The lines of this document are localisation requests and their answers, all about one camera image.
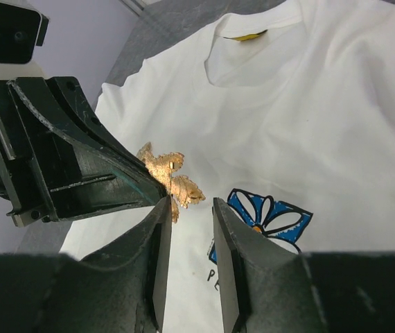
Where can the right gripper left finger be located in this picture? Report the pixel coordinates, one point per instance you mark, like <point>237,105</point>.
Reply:
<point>118,288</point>

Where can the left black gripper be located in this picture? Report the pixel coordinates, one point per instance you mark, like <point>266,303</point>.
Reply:
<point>78,169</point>

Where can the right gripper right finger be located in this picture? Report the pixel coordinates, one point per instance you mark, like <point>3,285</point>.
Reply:
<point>265,288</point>

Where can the red orange brooch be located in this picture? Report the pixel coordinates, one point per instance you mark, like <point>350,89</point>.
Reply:
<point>180,188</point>

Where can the white t-shirt with flower print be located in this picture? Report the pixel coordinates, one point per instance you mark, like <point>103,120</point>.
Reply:
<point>288,115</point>

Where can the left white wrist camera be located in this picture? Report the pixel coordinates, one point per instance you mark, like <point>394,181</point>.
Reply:
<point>22,29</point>

